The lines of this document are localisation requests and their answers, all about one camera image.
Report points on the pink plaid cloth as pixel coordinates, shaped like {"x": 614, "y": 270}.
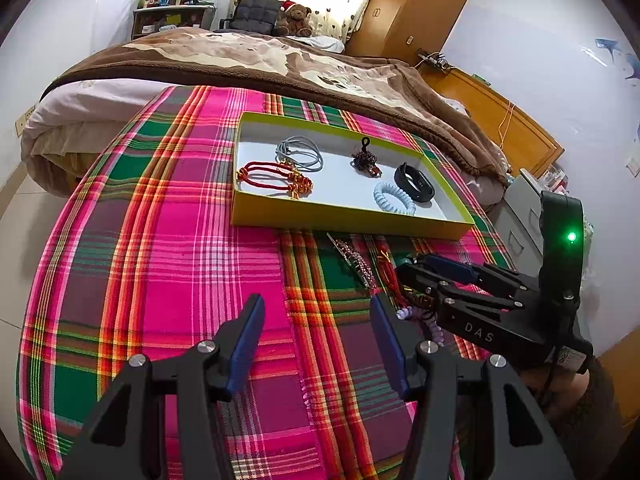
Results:
{"x": 175, "y": 270}

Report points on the white bed quilt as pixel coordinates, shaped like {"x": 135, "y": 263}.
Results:
{"x": 75, "y": 110}

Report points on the black wristband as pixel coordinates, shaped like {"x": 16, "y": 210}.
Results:
{"x": 425, "y": 193}

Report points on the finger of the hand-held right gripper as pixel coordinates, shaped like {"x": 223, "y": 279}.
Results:
{"x": 452, "y": 265}
{"x": 420, "y": 280}

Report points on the dark grey chair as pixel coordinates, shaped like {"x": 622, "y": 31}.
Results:
{"x": 252, "y": 12}

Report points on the shelf with small items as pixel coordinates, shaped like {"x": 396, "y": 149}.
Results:
{"x": 170, "y": 22}

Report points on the brown teddy bear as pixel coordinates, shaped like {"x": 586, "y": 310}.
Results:
{"x": 295, "y": 20}

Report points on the power strip with plugs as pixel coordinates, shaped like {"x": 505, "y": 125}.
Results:
{"x": 432, "y": 59}

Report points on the grey nightstand with drawers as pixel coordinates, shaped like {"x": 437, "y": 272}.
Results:
{"x": 515, "y": 210}

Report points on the wooden bed headboard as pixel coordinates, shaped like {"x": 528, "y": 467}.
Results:
{"x": 500, "y": 115}

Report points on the blue wall sticker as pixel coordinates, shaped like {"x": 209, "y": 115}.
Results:
{"x": 617, "y": 57}

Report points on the brown patterned blanket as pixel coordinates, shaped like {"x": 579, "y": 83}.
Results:
{"x": 250, "y": 55}

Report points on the person's right forearm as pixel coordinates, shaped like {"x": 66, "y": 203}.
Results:
{"x": 590, "y": 410}

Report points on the wooden wardrobe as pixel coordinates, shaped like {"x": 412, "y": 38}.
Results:
{"x": 410, "y": 5}

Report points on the yellow-green cardboard box tray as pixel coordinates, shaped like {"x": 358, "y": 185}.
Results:
{"x": 340, "y": 191}

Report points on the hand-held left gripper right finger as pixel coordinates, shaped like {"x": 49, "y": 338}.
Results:
{"x": 387, "y": 346}

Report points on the silver beaded hair clip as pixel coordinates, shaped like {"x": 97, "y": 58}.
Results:
{"x": 355, "y": 260}

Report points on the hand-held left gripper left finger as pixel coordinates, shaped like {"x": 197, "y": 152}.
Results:
{"x": 247, "y": 341}

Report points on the small items on nightstand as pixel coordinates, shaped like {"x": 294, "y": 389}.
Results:
{"x": 555, "y": 180}

